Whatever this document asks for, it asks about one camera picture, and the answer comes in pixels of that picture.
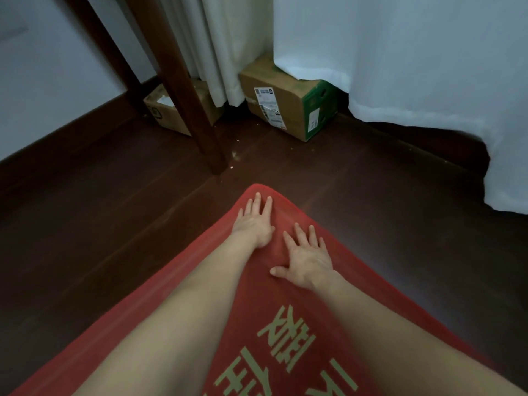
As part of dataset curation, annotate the person's left hand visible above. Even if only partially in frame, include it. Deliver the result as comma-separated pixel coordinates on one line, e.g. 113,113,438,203
232,192,276,249

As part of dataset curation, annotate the person's right hand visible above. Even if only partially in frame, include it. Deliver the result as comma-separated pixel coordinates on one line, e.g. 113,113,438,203
270,222,335,292

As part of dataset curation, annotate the red doormat gold lettering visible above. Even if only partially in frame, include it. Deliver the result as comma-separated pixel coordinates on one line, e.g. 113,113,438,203
10,184,496,396

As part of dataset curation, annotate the person's right forearm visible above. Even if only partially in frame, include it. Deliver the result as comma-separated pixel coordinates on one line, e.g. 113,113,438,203
313,271,528,396

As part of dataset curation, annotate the person's left forearm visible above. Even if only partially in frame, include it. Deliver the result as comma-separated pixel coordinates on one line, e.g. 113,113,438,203
74,233,259,396

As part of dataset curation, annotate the cardboard box with green side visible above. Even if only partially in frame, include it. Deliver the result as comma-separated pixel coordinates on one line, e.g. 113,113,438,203
238,53,340,143

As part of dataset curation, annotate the small brown cardboard box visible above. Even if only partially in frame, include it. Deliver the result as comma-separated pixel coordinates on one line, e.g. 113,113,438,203
143,78,226,138

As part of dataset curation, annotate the dark wooden furniture leg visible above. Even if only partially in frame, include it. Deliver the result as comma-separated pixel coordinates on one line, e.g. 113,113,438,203
123,0,230,176
64,0,145,103

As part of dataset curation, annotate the beige curtain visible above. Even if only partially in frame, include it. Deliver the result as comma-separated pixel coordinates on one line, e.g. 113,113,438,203
158,0,275,108

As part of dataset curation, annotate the white curtain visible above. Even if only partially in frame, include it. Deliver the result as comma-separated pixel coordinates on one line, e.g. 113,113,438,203
272,0,528,214

